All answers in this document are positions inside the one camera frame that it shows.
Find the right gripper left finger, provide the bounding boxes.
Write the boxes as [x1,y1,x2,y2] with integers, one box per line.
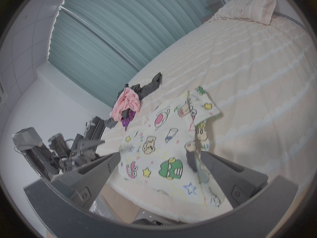
[52,152,121,211]

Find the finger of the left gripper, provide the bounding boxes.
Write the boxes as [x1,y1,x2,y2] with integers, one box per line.
[84,140,105,150]

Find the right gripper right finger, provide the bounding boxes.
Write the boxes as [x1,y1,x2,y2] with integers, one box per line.
[200,151,268,211]

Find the white printed pyjama top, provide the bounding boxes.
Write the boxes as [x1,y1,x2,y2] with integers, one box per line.
[118,85,224,208]

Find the pile of clothes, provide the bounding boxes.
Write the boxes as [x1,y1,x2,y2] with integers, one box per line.
[104,73,163,130]

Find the blue-green curtain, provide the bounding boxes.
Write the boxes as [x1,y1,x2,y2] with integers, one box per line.
[60,0,216,72]
[48,8,140,108]

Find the bed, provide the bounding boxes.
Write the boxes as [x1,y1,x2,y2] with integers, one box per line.
[100,0,317,224]

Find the pink striped pillow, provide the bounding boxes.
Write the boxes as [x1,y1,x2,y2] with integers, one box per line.
[214,0,277,25]

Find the grey bedside table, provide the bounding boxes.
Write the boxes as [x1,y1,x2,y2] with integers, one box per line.
[201,0,221,22]

